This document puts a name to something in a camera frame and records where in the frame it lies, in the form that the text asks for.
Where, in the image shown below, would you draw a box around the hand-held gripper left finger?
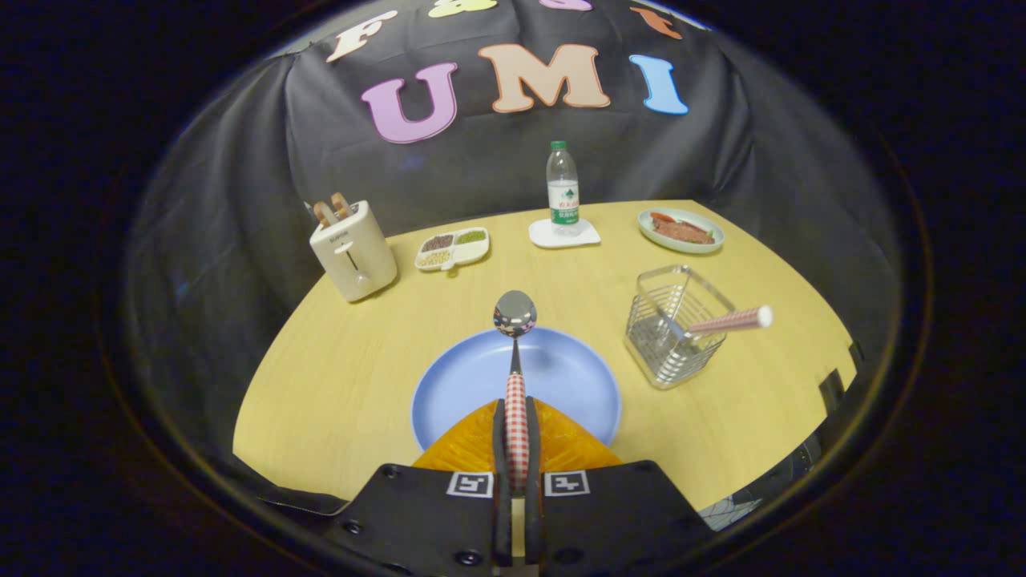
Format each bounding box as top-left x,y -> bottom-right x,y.
325,398 -> 514,577

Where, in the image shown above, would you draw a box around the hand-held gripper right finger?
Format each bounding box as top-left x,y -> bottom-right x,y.
525,397 -> 714,577

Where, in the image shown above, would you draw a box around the spoon with red checked handle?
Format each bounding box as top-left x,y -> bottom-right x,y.
493,290 -> 539,494

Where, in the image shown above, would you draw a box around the fork with red checked handle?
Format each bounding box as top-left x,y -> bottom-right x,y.
659,305 -> 774,344

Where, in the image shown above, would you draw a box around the blue plate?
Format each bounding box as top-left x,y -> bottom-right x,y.
410,326 -> 622,451

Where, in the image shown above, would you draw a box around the white divided bean dish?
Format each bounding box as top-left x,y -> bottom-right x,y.
414,227 -> 491,272

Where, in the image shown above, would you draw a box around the white coaster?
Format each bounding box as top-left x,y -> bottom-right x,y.
528,218 -> 602,249

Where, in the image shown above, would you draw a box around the cream white toaster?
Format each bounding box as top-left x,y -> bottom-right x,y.
309,200 -> 398,303

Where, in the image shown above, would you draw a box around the pale green food plate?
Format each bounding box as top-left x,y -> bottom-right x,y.
637,208 -> 725,255

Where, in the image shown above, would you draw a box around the red meat slices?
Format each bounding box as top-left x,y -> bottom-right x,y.
649,212 -> 716,245

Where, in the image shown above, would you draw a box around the clear plastic water bottle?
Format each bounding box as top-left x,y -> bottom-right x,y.
546,141 -> 581,237

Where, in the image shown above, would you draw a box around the black backdrop cloth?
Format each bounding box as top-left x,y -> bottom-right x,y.
124,0 -> 899,498

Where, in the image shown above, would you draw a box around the metal wire basket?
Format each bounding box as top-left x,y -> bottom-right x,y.
624,265 -> 737,391

